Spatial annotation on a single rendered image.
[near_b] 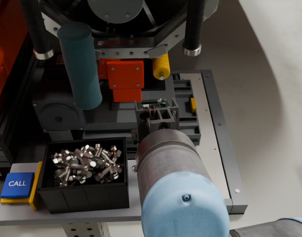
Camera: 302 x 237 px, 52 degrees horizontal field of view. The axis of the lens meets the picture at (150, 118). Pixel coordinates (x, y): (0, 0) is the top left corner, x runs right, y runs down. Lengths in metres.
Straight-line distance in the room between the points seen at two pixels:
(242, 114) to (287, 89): 0.36
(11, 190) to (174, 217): 0.61
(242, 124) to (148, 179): 1.30
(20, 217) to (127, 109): 0.66
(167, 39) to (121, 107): 0.46
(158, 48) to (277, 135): 0.88
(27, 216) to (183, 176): 0.58
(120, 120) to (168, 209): 0.99
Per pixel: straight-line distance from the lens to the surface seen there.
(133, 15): 0.76
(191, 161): 0.37
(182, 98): 1.50
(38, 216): 0.84
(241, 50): 2.14
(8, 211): 0.88
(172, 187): 0.32
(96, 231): 0.97
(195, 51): 0.72
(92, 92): 0.94
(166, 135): 0.42
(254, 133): 1.61
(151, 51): 0.99
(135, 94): 1.09
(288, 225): 0.47
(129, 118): 1.29
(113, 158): 0.75
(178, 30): 0.95
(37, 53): 0.75
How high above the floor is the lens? 1.17
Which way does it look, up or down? 47 degrees down
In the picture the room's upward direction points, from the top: straight up
